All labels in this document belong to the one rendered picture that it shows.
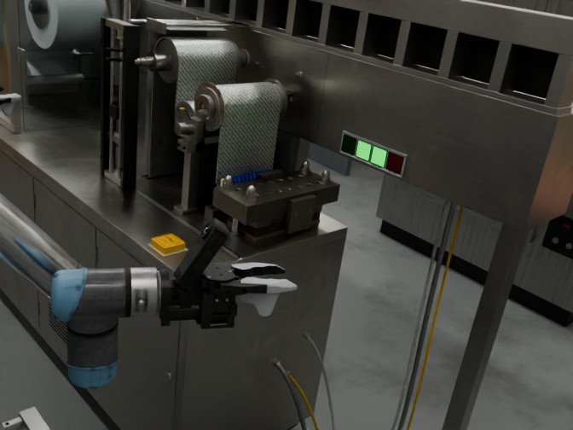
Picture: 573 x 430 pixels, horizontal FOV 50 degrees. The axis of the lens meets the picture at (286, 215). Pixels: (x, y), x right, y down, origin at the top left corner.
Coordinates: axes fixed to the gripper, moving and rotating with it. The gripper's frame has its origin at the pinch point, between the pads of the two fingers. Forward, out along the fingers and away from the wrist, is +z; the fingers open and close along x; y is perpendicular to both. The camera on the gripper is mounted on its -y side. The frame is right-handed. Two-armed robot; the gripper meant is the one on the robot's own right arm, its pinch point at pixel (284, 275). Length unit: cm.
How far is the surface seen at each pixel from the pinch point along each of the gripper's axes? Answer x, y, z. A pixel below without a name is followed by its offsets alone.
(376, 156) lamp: -77, -5, 51
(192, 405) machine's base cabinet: -71, 71, -1
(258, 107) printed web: -99, -15, 20
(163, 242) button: -76, 21, -11
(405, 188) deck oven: -255, 49, 162
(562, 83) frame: -32, -33, 74
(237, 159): -98, 1, 14
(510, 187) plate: -39, -6, 71
